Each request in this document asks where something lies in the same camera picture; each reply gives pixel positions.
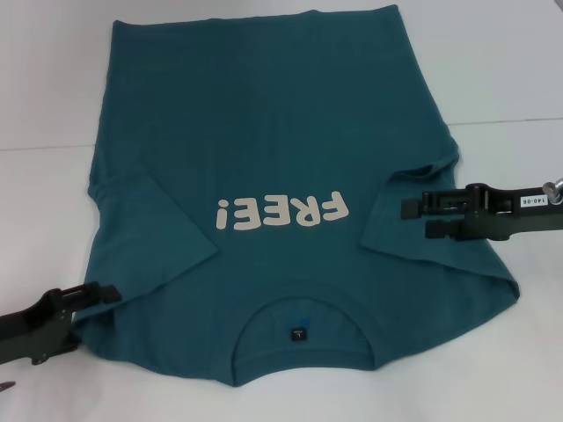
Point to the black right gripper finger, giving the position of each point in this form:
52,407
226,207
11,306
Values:
433,203
444,230

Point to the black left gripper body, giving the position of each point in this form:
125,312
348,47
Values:
35,327

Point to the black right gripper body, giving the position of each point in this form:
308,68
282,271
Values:
514,215

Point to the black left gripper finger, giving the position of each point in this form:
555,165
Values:
94,293

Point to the teal t-shirt with FREE print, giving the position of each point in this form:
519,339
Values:
264,110

